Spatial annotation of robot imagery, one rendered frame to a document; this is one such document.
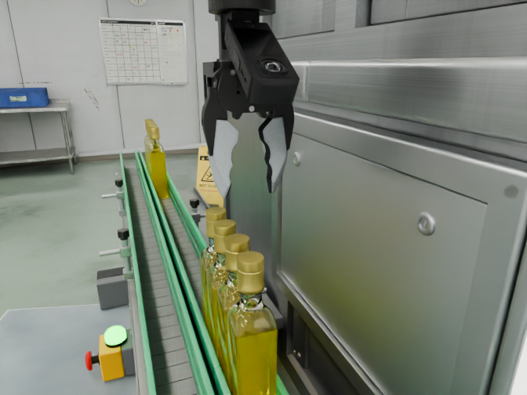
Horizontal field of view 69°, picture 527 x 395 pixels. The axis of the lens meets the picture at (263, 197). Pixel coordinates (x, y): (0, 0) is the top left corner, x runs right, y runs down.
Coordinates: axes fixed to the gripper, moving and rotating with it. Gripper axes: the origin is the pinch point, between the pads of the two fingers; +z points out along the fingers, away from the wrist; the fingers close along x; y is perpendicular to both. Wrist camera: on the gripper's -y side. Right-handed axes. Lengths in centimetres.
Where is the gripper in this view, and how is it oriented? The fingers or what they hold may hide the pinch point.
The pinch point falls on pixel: (249, 186)
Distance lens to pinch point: 45.1
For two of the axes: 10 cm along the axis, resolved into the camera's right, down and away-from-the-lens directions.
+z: 0.0, 9.5, 3.2
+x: -9.4, 1.1, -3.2
